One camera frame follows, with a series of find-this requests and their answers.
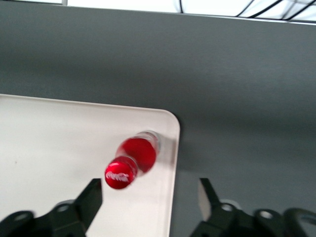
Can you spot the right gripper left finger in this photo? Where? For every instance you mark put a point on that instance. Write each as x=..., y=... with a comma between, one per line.
x=86, y=205

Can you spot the red coke bottle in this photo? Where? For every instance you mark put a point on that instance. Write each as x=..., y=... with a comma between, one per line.
x=138, y=153

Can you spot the beige plastic tray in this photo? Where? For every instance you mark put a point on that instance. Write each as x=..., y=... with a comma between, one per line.
x=61, y=148

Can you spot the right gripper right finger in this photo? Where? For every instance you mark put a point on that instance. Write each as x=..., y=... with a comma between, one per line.
x=212, y=209

